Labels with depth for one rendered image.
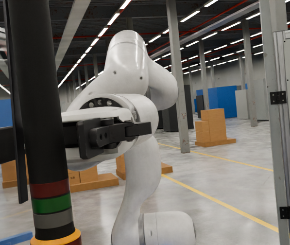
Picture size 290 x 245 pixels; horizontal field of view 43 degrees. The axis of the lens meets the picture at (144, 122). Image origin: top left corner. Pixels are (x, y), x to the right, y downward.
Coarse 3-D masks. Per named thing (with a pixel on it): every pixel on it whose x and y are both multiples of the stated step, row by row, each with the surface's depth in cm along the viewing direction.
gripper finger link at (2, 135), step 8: (0, 128) 33; (8, 128) 34; (0, 136) 32; (8, 136) 34; (0, 144) 32; (8, 144) 33; (0, 152) 32; (8, 152) 33; (0, 160) 32; (8, 160) 33
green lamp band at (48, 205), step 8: (32, 200) 31; (40, 200) 30; (48, 200) 30; (56, 200) 30; (64, 200) 31; (32, 208) 31; (40, 208) 30; (48, 208) 30; (56, 208) 30; (64, 208) 31
